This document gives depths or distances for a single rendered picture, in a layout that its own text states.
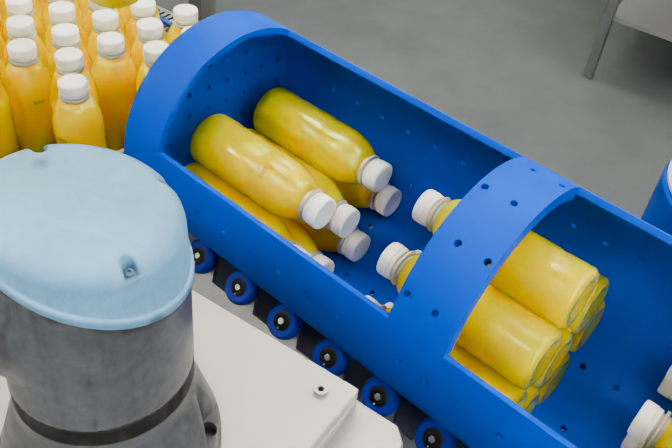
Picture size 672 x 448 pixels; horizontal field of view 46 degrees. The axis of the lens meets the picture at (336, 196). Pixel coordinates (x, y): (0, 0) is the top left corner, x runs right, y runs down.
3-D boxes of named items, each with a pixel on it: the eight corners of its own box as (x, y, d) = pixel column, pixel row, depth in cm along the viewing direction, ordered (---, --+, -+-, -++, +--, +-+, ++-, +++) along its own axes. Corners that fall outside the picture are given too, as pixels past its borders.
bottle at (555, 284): (608, 257, 75) (456, 171, 84) (570, 303, 72) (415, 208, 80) (593, 299, 80) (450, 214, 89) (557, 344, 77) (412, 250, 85)
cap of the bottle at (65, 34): (84, 35, 119) (82, 24, 117) (73, 48, 116) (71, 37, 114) (59, 31, 119) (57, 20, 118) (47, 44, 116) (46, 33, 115)
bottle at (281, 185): (238, 124, 101) (342, 191, 92) (207, 168, 100) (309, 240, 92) (210, 102, 94) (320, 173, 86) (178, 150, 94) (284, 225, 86)
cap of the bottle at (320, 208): (329, 197, 91) (341, 205, 90) (310, 225, 91) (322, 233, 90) (316, 187, 88) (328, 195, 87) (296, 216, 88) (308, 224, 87)
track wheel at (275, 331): (303, 315, 93) (311, 315, 94) (275, 294, 95) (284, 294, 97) (284, 347, 93) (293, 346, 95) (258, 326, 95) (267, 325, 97)
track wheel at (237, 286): (258, 281, 96) (267, 281, 98) (233, 262, 98) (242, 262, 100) (241, 312, 97) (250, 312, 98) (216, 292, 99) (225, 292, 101)
